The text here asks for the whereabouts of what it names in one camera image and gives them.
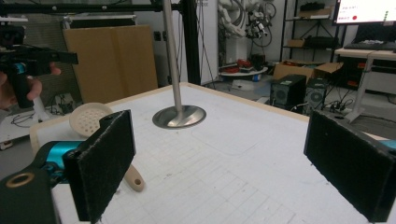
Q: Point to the computer monitor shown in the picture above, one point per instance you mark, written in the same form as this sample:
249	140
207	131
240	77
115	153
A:
364	11

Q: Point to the silver-edged black case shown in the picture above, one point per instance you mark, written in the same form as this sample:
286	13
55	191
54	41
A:
99	21

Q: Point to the metal utensil stand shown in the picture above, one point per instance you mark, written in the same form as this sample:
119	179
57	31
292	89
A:
179	116

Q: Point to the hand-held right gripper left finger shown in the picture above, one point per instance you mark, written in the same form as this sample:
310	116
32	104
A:
99	168

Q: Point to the black shelf rack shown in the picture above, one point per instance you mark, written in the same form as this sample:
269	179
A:
311	42

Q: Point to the white robot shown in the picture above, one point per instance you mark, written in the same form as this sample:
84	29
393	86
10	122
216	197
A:
232	28

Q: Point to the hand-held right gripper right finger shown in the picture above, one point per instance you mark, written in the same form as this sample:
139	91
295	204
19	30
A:
348	161

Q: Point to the black keyboard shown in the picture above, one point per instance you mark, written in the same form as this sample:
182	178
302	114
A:
370	46

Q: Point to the open flat cardboard box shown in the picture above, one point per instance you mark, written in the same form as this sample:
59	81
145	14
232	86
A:
294	70

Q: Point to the brown cardboard sheet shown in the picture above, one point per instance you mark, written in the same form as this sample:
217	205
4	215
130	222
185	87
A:
115	59

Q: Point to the white grid mat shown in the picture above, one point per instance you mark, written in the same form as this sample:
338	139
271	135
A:
218	161

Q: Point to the black computer tower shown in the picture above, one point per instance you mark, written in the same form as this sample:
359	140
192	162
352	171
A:
288	91
316	95

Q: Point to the round white table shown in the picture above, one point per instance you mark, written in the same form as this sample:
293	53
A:
244	72

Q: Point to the white-legged desk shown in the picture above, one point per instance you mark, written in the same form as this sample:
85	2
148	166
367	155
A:
362	84

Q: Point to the beige slotted spoon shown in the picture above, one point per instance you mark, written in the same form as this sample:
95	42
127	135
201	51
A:
85	119

